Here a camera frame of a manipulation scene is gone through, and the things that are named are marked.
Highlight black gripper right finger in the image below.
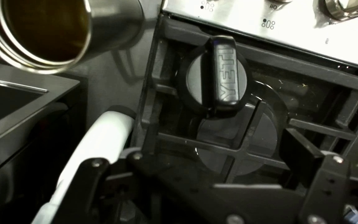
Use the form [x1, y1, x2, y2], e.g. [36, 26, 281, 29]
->
[279, 128, 349, 224]

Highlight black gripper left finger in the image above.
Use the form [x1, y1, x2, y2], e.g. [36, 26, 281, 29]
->
[52, 158, 117, 224]

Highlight silver steel bottle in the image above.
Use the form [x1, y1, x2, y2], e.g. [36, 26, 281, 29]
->
[0, 0, 144, 74]

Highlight white spray bottle green top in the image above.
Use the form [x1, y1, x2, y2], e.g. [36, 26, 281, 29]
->
[31, 110, 134, 224]

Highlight black steel microwave oven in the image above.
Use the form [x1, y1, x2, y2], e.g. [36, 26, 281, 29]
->
[0, 63, 79, 165]

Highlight stainless gas stove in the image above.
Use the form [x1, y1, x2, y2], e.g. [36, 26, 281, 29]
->
[131, 0, 358, 184]

